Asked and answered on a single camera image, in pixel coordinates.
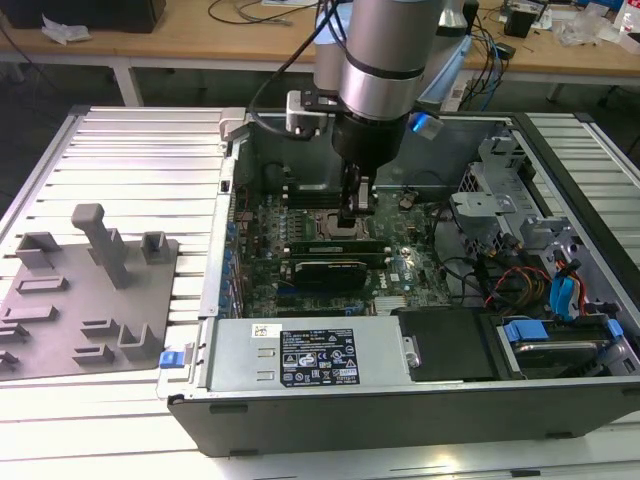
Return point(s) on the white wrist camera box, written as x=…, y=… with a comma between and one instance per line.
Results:
x=300, y=117

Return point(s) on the black plastic shroud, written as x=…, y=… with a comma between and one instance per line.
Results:
x=445, y=345

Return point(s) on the grey parts rack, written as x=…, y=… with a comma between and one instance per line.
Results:
x=85, y=305

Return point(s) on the green RAM stick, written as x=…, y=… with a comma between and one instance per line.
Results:
x=312, y=188
x=325, y=246

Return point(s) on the grey metal drive cage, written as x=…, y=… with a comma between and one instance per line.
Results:
x=480, y=205

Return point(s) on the black RAM slot bank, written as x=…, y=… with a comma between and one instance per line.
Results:
x=310, y=200
x=340, y=258

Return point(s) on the hard disk in blue carrier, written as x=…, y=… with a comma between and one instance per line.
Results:
x=525, y=332

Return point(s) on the small black box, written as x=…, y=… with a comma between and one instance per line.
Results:
x=518, y=22

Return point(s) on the green motherboard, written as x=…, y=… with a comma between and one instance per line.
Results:
x=260, y=235

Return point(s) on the large black box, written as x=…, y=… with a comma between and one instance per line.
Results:
x=100, y=15

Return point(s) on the wooden desk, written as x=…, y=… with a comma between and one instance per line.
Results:
x=200, y=40

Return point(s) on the grey camera with blue light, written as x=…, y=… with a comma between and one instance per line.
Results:
x=430, y=127

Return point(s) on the black open PC case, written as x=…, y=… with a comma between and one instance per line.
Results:
x=350, y=425

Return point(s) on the crumpled white paper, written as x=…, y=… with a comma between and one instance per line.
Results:
x=65, y=31

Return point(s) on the round coin battery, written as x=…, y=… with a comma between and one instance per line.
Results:
x=406, y=201

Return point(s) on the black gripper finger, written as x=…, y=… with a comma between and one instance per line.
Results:
x=349, y=200
x=367, y=197

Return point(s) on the clear plastic bags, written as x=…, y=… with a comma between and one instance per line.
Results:
x=585, y=27

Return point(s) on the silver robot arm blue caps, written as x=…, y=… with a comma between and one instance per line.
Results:
x=380, y=50

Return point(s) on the silver CPU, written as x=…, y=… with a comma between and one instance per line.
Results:
x=330, y=227

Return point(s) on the black graphics card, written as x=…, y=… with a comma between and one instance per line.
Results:
x=330, y=275

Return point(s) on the grey power supply with label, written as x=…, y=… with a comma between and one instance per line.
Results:
x=240, y=360

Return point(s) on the small silver heat sink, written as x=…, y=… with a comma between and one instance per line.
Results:
x=390, y=305

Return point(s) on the blue case latch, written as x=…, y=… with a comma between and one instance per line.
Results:
x=170, y=360

